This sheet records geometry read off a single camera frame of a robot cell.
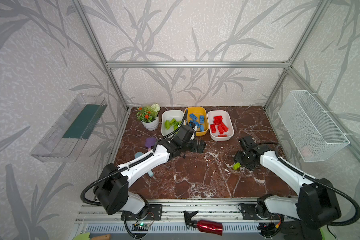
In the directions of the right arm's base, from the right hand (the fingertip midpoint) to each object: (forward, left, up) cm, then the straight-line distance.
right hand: (238, 157), depth 87 cm
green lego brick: (-4, +1, -3) cm, 5 cm away
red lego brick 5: (+24, +3, -4) cm, 24 cm away
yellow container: (+37, +22, -6) cm, 44 cm away
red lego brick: (+33, +7, -5) cm, 35 cm away
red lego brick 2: (+30, +8, -3) cm, 31 cm away
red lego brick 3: (+24, +12, -4) cm, 27 cm away
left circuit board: (-33, +52, -7) cm, 62 cm away
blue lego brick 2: (+33, +19, -5) cm, 39 cm away
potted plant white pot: (+23, +55, 0) cm, 60 cm away
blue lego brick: (+34, +26, -4) cm, 43 cm away
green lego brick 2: (+26, +45, -2) cm, 52 cm away
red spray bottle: (-33, +22, -1) cm, 40 cm away
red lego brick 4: (+23, +7, -4) cm, 24 cm away
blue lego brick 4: (+24, +20, -4) cm, 32 cm away
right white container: (+30, +1, -3) cm, 30 cm away
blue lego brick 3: (+27, +24, -1) cm, 36 cm away
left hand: (+4, +22, +12) cm, 26 cm away
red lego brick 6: (+18, +6, -4) cm, 19 cm away
